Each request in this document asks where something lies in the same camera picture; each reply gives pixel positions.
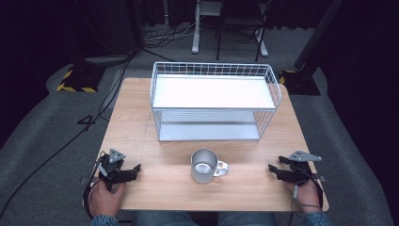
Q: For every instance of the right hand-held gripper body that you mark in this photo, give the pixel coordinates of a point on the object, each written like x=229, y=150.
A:
x=300, y=168

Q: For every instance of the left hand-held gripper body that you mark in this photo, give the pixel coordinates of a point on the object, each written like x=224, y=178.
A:
x=113, y=166

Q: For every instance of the person's right hand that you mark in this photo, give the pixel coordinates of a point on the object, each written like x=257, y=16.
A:
x=306, y=196

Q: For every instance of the person's left hand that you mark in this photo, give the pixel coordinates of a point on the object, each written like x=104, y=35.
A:
x=105, y=201

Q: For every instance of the person's left leg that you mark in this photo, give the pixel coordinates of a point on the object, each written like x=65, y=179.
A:
x=160, y=219

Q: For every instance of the person's leg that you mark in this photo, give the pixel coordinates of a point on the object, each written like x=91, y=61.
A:
x=247, y=219
x=160, y=219

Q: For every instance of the person's right leg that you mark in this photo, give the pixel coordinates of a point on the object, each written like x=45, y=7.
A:
x=247, y=219

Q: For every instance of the silver metal cup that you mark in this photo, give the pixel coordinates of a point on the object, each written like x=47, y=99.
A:
x=204, y=166

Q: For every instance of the black yellow-striped stand base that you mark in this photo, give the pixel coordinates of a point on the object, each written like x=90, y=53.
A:
x=299, y=83
x=80, y=78

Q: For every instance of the black slanted stand pole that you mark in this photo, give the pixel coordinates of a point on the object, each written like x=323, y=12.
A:
x=316, y=34

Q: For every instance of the black folding chair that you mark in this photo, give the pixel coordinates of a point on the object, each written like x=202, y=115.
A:
x=238, y=22

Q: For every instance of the white desk frame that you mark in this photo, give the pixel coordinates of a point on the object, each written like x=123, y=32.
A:
x=197, y=31

